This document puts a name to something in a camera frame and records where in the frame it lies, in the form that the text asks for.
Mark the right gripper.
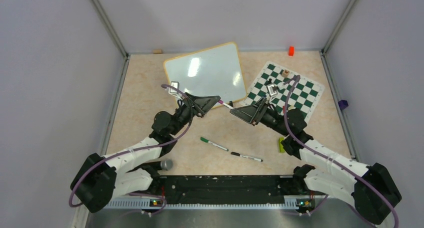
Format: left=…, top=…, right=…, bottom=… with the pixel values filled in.
left=230, top=96, right=291, bottom=137

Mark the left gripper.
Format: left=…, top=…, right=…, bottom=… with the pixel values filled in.
left=170, top=92, right=221, bottom=136

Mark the purple whiteboard marker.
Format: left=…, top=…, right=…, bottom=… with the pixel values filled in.
left=218, top=100, right=233, bottom=109

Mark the yellow framed whiteboard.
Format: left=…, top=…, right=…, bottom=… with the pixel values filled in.
left=163, top=42, right=247, bottom=103

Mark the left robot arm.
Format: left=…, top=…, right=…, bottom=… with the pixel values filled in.
left=69, top=93, right=221, bottom=213

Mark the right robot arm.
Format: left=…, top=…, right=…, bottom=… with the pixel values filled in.
left=230, top=98, right=402, bottom=227

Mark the green capped marker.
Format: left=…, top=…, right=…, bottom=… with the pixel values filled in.
left=200, top=137, right=229, bottom=152

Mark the black capped marker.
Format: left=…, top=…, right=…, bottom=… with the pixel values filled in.
left=230, top=152, right=263, bottom=162

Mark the green white toy brick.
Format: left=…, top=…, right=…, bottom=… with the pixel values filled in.
left=278, top=137, right=285, bottom=153

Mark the wooden letter cube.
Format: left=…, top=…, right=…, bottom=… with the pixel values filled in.
left=281, top=70, right=290, bottom=78

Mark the green white chessboard mat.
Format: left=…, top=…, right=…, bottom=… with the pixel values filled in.
left=240, top=61, right=325, bottom=124

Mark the small wooden block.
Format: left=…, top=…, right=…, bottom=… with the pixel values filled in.
left=152, top=49, right=163, bottom=54

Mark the black grey microphone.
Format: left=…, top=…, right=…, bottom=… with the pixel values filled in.
left=143, top=159, right=174, bottom=171

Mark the orange toy block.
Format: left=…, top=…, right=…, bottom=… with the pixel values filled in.
left=288, top=46, right=295, bottom=56

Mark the purple toy block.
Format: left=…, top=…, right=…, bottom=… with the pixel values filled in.
left=338, top=100, right=349, bottom=111

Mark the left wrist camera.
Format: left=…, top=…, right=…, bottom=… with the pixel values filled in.
left=168, top=81, right=180, bottom=95

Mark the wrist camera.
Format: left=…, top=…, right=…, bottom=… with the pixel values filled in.
left=168, top=81, right=180, bottom=95
left=266, top=84, right=279, bottom=98

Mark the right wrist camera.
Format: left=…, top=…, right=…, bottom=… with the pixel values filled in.
left=266, top=84, right=279, bottom=98

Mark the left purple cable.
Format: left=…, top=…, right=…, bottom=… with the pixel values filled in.
left=68, top=84, right=196, bottom=208

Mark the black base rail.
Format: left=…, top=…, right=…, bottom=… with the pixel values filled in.
left=146, top=175, right=311, bottom=205

